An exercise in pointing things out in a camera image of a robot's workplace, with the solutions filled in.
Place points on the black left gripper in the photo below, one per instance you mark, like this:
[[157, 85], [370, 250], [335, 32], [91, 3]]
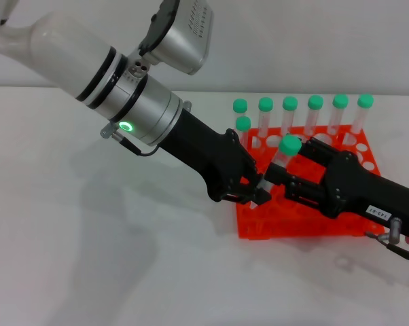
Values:
[[204, 156]]

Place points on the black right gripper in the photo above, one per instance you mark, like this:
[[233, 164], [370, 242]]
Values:
[[364, 190]]

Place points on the clear test tube green cap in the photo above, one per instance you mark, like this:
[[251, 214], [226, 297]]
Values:
[[315, 107], [364, 105], [240, 105], [289, 108], [243, 125], [289, 146], [339, 106], [265, 108]]

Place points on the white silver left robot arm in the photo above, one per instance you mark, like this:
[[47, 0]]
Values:
[[72, 57]]

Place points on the orange test tube rack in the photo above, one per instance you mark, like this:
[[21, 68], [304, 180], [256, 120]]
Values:
[[293, 222]]

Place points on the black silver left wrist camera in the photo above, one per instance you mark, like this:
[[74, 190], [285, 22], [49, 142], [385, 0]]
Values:
[[180, 37]]

